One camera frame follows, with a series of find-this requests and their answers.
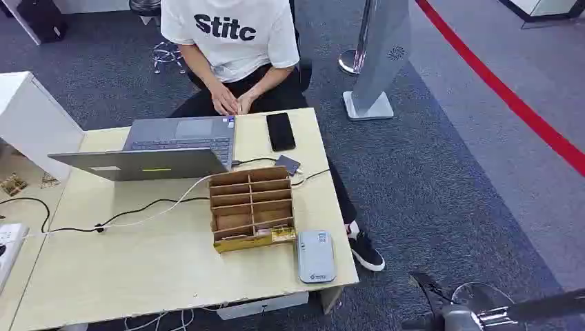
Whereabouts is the person's right hand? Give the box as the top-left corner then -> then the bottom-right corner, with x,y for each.
209,82 -> 240,117

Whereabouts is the black smartphone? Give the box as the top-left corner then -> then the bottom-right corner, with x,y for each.
266,112 -> 297,153

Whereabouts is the short black laptop cable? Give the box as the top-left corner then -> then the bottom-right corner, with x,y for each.
232,157 -> 278,166

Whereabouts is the chrome base stool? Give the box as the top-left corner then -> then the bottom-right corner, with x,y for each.
128,0 -> 188,75

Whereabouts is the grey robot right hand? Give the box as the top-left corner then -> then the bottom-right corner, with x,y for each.
439,304 -> 486,331

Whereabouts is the yellow card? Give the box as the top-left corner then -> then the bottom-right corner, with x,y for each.
270,227 -> 296,243

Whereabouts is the clear round disc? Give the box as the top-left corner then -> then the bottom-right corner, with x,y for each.
450,281 -> 518,317

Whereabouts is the white power strip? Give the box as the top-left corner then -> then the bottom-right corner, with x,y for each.
0,223 -> 30,294

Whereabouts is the small grey adapter box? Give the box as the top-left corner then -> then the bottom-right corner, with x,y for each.
274,154 -> 302,178

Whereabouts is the grey laptop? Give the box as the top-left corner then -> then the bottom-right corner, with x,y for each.
48,114 -> 237,183

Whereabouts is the black bag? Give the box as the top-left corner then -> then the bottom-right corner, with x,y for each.
16,0 -> 69,46

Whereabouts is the small patterned floor piece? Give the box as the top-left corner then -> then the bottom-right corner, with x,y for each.
38,172 -> 61,190
0,172 -> 29,198

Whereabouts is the black office chair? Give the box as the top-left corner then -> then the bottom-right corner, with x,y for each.
288,0 -> 315,93

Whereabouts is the wooden compartment card box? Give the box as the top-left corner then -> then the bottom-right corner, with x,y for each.
208,165 -> 297,254

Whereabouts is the grey sign stand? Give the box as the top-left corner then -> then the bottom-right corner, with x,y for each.
342,0 -> 413,122

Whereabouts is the dark display platform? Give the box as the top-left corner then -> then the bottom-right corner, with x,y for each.
497,0 -> 585,30

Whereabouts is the person's left hand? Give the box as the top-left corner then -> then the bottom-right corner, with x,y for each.
237,90 -> 257,115

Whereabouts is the person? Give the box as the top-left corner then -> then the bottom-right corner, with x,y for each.
159,0 -> 387,272

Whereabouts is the long black cable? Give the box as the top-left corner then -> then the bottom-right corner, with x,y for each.
0,196 -> 211,234

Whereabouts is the white cabinet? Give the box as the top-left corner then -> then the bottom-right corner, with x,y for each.
0,71 -> 87,182

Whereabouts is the black and white shoe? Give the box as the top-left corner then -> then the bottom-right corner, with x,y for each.
348,230 -> 386,273

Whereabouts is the thin black adapter cable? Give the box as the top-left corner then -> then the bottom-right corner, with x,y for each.
290,168 -> 331,188

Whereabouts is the white cable bundle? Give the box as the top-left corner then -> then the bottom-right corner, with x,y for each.
122,308 -> 197,331

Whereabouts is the chrome stanchion post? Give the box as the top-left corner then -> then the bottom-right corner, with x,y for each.
337,0 -> 379,76

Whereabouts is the white box under desk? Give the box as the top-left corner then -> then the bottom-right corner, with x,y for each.
215,291 -> 310,321

